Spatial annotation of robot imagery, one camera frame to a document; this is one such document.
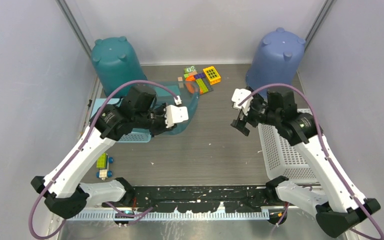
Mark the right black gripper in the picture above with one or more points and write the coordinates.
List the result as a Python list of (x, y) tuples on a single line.
[(241, 121)]

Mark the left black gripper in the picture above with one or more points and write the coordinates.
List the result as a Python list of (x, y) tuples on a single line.
[(163, 128)]

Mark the light blue basket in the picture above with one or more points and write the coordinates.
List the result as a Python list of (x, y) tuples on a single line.
[(136, 136)]

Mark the teal bottom basket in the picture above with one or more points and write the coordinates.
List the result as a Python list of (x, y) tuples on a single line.
[(189, 100)]

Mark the white plastic basket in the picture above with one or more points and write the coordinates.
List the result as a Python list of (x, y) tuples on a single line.
[(281, 159)]

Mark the teal plastic bucket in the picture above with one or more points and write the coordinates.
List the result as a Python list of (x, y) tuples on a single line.
[(115, 62)]

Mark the blue plastic bucket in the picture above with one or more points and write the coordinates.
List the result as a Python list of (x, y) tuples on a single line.
[(276, 59)]

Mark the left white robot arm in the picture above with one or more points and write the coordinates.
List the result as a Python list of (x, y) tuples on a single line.
[(62, 189)]

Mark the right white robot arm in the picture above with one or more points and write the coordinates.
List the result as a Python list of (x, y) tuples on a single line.
[(343, 205)]

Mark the beige toy block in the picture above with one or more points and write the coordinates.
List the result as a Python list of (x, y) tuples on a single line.
[(180, 82)]

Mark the orange horseshoe toy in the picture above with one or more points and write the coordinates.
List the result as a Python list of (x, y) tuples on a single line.
[(191, 85)]

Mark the yellow grid toy block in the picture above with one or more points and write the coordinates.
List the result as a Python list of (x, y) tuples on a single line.
[(212, 75)]

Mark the lime green building brick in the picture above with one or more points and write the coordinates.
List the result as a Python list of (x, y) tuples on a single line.
[(202, 86)]

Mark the green patterned toy tile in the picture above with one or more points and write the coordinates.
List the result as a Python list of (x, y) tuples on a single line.
[(189, 69)]

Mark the toy train blocks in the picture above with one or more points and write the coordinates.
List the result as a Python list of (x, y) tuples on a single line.
[(103, 165)]

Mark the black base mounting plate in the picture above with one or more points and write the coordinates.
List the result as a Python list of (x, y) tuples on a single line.
[(198, 199)]

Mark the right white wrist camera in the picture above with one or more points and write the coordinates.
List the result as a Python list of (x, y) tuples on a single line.
[(241, 100)]

